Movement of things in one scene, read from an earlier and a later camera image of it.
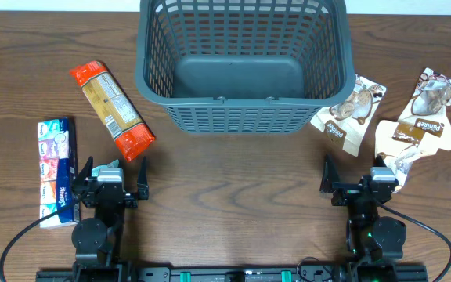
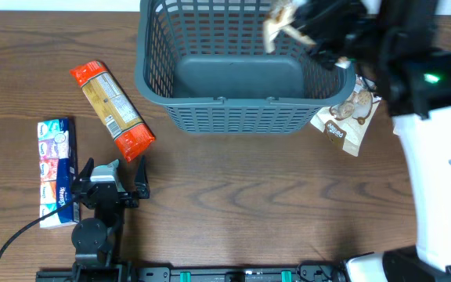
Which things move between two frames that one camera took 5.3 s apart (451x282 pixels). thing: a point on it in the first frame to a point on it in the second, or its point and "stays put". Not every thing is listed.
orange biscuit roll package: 126,125 stays put
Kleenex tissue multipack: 57,154 stays put
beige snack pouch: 399,144 to 276,23
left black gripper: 83,184 stays put
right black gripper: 347,189 to 349,10
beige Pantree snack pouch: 347,122 stays put
